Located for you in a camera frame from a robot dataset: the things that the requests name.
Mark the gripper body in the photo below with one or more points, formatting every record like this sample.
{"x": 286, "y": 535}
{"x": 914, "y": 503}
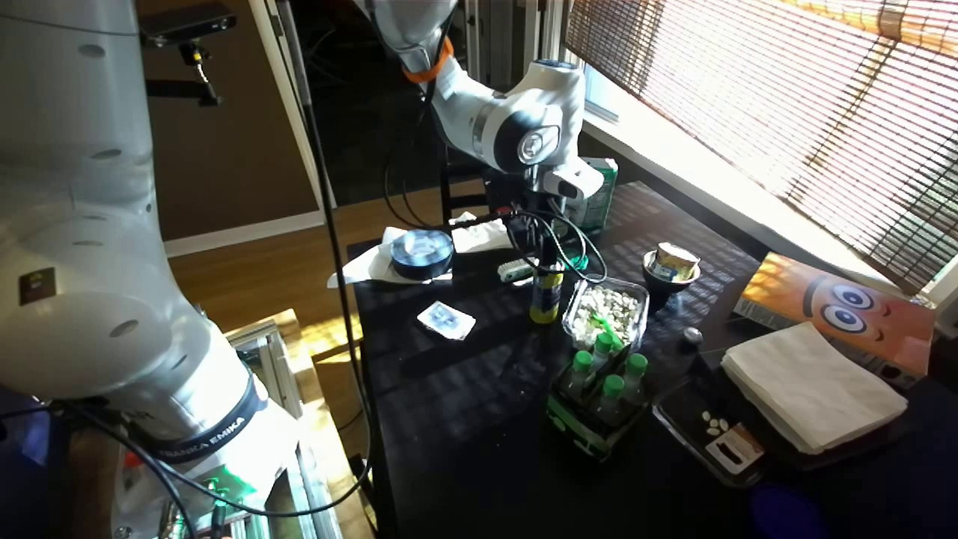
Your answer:
{"x": 524, "y": 202}

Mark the yellow can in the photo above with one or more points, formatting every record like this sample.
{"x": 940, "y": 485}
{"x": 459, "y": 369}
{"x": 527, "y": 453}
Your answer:
{"x": 546, "y": 296}

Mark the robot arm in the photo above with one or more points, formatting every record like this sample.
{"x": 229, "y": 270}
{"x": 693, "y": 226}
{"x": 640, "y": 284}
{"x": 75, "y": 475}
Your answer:
{"x": 90, "y": 224}

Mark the white brush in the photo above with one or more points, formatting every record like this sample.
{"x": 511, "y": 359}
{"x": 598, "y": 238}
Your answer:
{"x": 515, "y": 271}

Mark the black chair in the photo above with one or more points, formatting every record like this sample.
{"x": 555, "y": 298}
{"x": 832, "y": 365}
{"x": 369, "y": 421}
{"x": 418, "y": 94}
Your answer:
{"x": 449, "y": 187}

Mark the green and white carton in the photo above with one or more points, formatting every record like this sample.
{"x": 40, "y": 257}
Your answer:
{"x": 601, "y": 198}

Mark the round black tin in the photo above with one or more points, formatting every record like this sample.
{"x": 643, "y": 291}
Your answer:
{"x": 423, "y": 253}

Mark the clear container of white pieces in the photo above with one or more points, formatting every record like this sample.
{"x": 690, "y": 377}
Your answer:
{"x": 610, "y": 307}

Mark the small white packet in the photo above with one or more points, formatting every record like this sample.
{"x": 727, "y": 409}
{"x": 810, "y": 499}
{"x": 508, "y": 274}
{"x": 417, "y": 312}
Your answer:
{"x": 447, "y": 320}

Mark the green plastic spoon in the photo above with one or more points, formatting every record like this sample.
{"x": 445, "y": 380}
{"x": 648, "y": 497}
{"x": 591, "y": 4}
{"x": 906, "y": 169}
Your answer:
{"x": 605, "y": 328}

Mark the small foil-lidded cup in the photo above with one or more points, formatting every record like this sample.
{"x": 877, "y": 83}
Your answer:
{"x": 675, "y": 262}

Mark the black bowl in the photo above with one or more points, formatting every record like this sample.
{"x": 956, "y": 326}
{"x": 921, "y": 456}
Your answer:
{"x": 662, "y": 288}

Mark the green-capped small bottle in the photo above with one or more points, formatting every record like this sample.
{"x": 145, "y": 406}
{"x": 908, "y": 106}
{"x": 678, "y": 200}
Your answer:
{"x": 636, "y": 370}
{"x": 602, "y": 348}
{"x": 581, "y": 368}
{"x": 611, "y": 393}

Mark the white cloth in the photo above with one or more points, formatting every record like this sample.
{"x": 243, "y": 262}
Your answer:
{"x": 359, "y": 266}

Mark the green and black bottle carrier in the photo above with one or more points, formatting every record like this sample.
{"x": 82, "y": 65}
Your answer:
{"x": 580, "y": 427}

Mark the bamboo window blind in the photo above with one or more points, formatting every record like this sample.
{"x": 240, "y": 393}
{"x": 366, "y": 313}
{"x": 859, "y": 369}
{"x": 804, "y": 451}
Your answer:
{"x": 786, "y": 97}

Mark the black plastic tray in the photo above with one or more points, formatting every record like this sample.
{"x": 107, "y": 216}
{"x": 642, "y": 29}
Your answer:
{"x": 707, "y": 434}

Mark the stack of white napkins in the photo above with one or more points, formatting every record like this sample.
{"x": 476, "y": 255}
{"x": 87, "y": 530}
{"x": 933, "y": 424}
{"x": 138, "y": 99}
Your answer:
{"x": 812, "y": 389}

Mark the orange box with cartoon eyes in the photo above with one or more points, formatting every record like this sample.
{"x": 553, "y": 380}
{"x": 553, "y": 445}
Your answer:
{"x": 868, "y": 314}

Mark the camera on mount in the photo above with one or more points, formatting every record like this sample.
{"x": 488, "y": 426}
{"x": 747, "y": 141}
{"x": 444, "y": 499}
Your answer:
{"x": 187, "y": 22}

